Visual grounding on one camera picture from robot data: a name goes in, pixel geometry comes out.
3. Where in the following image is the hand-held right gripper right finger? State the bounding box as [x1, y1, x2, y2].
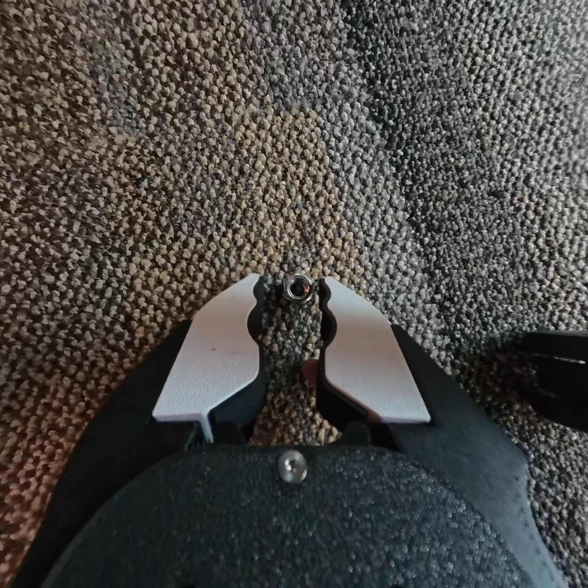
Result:
[315, 276, 432, 424]

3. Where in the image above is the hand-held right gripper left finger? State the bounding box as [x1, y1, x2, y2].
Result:
[151, 273, 272, 443]

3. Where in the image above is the silver hex nut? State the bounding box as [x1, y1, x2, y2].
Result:
[282, 275, 318, 304]

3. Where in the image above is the black chair star base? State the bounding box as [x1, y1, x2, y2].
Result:
[517, 328, 588, 433]

